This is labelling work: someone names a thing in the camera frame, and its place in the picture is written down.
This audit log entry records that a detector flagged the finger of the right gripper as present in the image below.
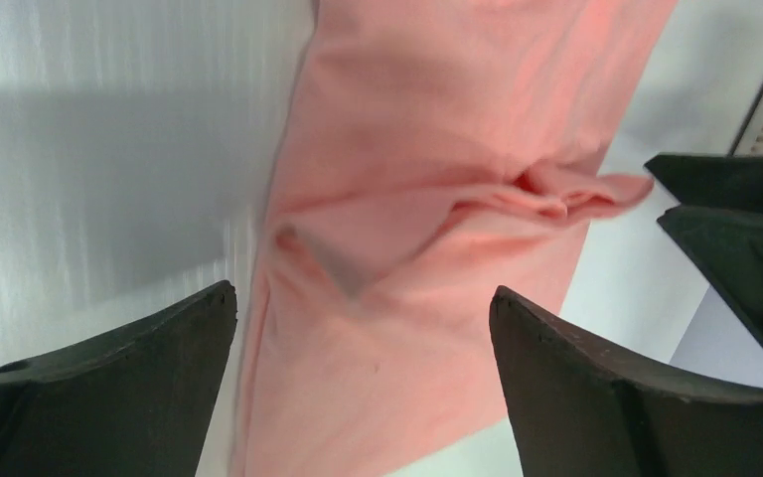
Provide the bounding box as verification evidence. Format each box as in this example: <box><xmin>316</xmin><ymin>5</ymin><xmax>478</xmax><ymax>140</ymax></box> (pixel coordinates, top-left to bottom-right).
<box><xmin>657</xmin><ymin>206</ymin><xmax>763</xmax><ymax>349</ymax></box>
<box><xmin>645</xmin><ymin>154</ymin><xmax>763</xmax><ymax>214</ymax></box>

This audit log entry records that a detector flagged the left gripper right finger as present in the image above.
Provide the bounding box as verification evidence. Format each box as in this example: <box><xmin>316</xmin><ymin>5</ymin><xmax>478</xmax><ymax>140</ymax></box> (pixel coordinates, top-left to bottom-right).
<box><xmin>489</xmin><ymin>286</ymin><xmax>763</xmax><ymax>476</ymax></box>

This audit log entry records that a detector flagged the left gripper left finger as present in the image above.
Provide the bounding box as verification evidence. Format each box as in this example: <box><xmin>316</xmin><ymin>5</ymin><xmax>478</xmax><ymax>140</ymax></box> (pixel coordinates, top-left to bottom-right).
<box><xmin>0</xmin><ymin>281</ymin><xmax>237</xmax><ymax>476</ymax></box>

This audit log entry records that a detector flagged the pink t shirt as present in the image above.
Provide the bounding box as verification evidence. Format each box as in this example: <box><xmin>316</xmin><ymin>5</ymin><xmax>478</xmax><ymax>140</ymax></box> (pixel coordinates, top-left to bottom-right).
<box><xmin>230</xmin><ymin>1</ymin><xmax>675</xmax><ymax>476</ymax></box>

